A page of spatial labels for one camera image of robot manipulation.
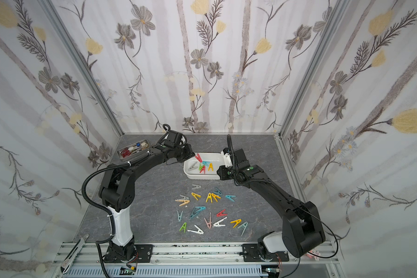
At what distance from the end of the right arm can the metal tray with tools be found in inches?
24.6

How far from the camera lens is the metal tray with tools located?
3.60ft

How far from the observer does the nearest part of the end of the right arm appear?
61 centimetres
